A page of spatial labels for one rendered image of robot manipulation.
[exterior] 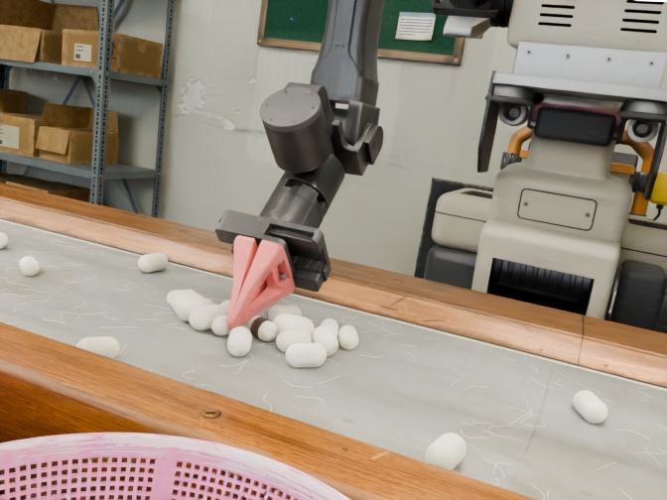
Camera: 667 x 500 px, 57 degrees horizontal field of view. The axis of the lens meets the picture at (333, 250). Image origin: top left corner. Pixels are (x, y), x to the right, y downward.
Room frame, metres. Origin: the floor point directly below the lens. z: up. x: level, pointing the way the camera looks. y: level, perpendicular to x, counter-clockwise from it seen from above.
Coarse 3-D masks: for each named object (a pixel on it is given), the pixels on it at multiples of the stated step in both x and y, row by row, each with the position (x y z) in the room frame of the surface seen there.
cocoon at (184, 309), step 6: (186, 300) 0.54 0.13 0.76; (192, 300) 0.55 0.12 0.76; (198, 300) 0.55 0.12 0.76; (204, 300) 0.55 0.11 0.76; (180, 306) 0.54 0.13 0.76; (186, 306) 0.54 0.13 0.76; (192, 306) 0.54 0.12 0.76; (198, 306) 0.54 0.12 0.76; (180, 312) 0.54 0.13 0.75; (186, 312) 0.54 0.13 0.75; (180, 318) 0.54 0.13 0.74; (186, 318) 0.54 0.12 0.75
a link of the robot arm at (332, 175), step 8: (328, 160) 0.62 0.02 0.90; (336, 160) 0.63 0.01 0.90; (320, 168) 0.61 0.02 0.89; (328, 168) 0.62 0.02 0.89; (336, 168) 0.63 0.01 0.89; (288, 176) 0.61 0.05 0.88; (296, 176) 0.60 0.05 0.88; (304, 176) 0.60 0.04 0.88; (312, 176) 0.60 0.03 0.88; (320, 176) 0.61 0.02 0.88; (328, 176) 0.61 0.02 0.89; (336, 176) 0.63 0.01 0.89; (296, 184) 0.61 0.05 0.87; (312, 184) 0.60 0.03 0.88; (320, 184) 0.60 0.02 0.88; (328, 184) 0.61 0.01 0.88; (336, 184) 0.63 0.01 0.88; (320, 192) 0.60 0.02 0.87; (328, 192) 0.61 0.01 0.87; (320, 200) 0.61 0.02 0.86; (328, 200) 0.61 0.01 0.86; (328, 208) 0.61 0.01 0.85
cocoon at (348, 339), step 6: (342, 330) 0.54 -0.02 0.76; (348, 330) 0.53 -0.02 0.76; (354, 330) 0.54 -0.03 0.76; (342, 336) 0.53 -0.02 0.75; (348, 336) 0.52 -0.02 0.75; (354, 336) 0.53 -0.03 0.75; (342, 342) 0.52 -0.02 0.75; (348, 342) 0.52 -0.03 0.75; (354, 342) 0.52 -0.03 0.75; (348, 348) 0.52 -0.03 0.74
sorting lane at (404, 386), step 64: (0, 256) 0.66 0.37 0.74; (64, 256) 0.70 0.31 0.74; (128, 256) 0.74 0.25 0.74; (0, 320) 0.48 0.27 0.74; (64, 320) 0.50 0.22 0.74; (128, 320) 0.52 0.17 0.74; (320, 320) 0.60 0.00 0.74; (384, 320) 0.63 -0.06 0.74; (192, 384) 0.42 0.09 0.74; (256, 384) 0.43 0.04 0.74; (320, 384) 0.45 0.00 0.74; (384, 384) 0.47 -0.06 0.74; (448, 384) 0.48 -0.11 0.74; (512, 384) 0.50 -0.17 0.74; (576, 384) 0.52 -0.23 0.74; (640, 384) 0.55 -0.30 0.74; (512, 448) 0.39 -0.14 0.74; (576, 448) 0.40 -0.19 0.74; (640, 448) 0.42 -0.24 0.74
